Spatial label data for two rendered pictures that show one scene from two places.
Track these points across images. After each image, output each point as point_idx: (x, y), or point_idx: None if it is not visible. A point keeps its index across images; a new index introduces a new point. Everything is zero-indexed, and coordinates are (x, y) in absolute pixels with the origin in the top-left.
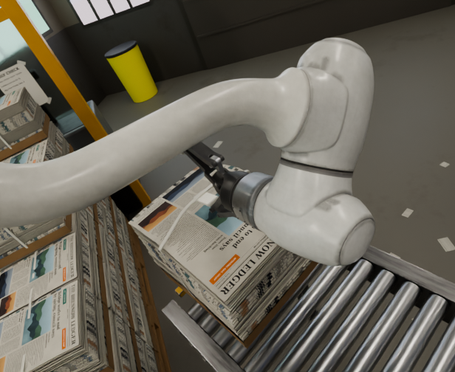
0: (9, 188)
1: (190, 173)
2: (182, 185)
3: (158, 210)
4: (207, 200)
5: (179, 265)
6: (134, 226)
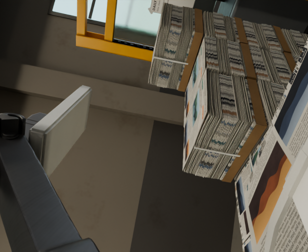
0: None
1: None
2: (301, 80)
3: (268, 171)
4: None
5: None
6: (246, 212)
